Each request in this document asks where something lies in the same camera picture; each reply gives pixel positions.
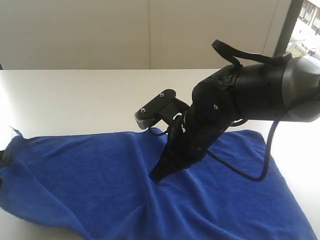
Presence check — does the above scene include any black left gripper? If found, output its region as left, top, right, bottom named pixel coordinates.
left=0, top=150, right=13, bottom=167

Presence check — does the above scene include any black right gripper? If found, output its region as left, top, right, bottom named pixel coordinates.
left=149, top=105, right=230, bottom=184

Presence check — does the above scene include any blue microfiber towel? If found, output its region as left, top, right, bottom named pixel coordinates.
left=0, top=131, right=316, bottom=240

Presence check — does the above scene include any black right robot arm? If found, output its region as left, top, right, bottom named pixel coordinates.
left=149, top=55, right=320, bottom=183

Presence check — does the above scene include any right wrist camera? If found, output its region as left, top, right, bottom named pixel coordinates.
left=134, top=89, right=190, bottom=130

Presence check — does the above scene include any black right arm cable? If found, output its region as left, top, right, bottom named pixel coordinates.
left=204, top=39, right=292, bottom=183

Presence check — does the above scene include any dark window frame post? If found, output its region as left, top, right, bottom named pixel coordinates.
left=273, top=0, right=304, bottom=56

